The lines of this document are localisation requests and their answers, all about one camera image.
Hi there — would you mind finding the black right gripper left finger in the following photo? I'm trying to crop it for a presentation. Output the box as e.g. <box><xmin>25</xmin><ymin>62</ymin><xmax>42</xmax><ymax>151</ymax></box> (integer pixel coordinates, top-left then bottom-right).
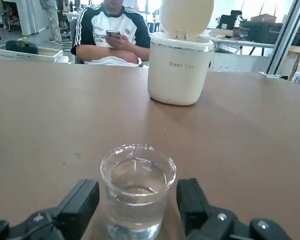
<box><xmin>0</xmin><ymin>178</ymin><xmax>100</xmax><ymax>240</ymax></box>

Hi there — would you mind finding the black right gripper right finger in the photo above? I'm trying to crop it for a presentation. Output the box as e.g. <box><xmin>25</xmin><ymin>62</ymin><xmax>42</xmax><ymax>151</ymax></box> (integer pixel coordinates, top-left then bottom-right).
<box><xmin>176</xmin><ymin>177</ymin><xmax>300</xmax><ymax>240</ymax></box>

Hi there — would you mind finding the clear glass measuring cup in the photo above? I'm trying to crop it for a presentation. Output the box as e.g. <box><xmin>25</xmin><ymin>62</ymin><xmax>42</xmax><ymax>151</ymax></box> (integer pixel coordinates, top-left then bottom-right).
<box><xmin>99</xmin><ymin>143</ymin><xmax>177</xmax><ymax>240</ymax></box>

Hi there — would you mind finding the smartphone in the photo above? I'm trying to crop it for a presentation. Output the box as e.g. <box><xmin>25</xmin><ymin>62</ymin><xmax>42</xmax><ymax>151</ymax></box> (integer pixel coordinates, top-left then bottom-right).
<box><xmin>105</xmin><ymin>29</ymin><xmax>122</xmax><ymax>40</ymax></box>

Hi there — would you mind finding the cream trash can with lid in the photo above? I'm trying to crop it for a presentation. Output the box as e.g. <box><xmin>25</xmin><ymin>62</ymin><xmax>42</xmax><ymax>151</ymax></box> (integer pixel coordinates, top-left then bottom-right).
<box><xmin>147</xmin><ymin>0</ymin><xmax>215</xmax><ymax>106</ymax></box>

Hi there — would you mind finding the white shallow box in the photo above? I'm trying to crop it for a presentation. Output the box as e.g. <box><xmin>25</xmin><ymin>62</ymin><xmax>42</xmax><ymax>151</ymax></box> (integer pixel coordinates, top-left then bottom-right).
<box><xmin>0</xmin><ymin>43</ymin><xmax>64</xmax><ymax>63</ymax></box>

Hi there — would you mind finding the black round device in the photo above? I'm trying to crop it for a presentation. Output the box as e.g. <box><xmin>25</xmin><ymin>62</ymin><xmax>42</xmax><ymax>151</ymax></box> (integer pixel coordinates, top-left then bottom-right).
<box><xmin>5</xmin><ymin>40</ymin><xmax>38</xmax><ymax>55</ymax></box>

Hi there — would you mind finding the dark storage crate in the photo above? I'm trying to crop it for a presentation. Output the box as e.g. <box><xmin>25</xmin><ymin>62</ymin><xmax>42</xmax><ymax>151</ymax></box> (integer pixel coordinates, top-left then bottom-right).
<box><xmin>239</xmin><ymin>19</ymin><xmax>283</xmax><ymax>44</ymax></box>

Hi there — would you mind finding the person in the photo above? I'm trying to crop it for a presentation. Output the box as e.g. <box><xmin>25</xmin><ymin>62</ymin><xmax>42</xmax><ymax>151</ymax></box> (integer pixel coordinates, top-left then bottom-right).
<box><xmin>39</xmin><ymin>0</ymin><xmax>66</xmax><ymax>46</ymax></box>
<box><xmin>70</xmin><ymin>0</ymin><xmax>152</xmax><ymax>67</ymax></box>

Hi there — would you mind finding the aluminium frame rail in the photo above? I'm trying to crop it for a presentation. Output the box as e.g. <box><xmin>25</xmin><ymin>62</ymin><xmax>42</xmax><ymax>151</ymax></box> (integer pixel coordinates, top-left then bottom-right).
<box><xmin>263</xmin><ymin>0</ymin><xmax>300</xmax><ymax>78</ymax></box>

